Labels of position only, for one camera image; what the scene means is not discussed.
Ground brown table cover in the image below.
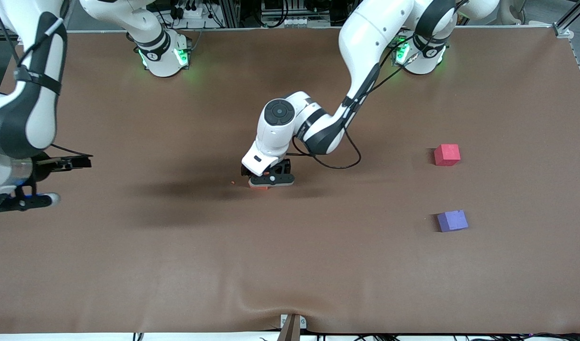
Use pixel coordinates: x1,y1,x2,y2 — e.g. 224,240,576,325
0,27,580,334

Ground white power strip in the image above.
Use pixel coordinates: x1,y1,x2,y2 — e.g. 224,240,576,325
174,2,205,19

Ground red foam block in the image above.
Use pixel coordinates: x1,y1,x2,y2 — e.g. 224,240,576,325
434,144,461,167

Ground purple foam block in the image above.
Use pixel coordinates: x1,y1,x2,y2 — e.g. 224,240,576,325
437,210,469,233

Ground beige rounded object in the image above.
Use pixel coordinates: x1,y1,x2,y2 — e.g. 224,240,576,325
500,0,527,24

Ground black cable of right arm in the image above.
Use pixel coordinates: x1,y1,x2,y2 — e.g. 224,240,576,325
0,0,94,158

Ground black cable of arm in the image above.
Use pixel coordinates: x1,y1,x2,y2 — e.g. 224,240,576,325
0,0,94,158
290,33,444,170

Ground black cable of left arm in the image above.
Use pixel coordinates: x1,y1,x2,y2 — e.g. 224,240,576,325
290,33,444,170

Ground aluminium profile post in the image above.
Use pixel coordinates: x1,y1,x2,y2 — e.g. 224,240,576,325
221,0,241,28

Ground grey metal bracket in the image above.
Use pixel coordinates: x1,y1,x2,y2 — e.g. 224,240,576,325
280,314,308,330

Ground aluminium frame strut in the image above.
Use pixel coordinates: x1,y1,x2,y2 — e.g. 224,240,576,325
555,0,580,30

